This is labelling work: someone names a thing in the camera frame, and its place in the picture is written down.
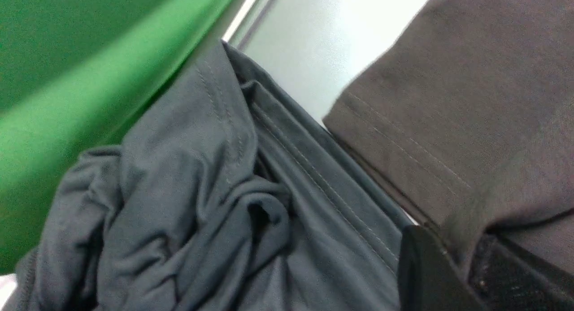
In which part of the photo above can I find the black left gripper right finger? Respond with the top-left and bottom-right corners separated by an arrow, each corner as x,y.
468,235 -> 574,311

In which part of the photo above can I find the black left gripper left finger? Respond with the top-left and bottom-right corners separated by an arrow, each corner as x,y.
397,225 -> 487,311

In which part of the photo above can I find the dark gray long-sleeved shirt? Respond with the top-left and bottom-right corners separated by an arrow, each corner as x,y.
324,0 -> 574,273

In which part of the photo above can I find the dark teal crumpled garment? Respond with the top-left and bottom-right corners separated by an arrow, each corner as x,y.
4,42 -> 409,311

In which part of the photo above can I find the green backdrop cloth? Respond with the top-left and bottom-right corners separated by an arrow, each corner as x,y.
0,0 -> 233,274

